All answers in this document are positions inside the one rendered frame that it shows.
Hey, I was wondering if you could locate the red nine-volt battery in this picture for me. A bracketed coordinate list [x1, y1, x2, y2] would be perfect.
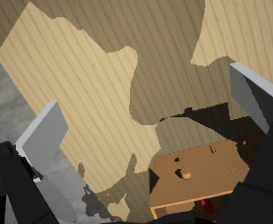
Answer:
[201, 198, 215, 215]

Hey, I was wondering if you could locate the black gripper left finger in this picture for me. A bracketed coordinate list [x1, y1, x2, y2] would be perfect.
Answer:
[0, 101, 69, 224]

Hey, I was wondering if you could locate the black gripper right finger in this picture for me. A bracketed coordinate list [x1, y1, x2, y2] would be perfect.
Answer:
[214, 62, 273, 224]

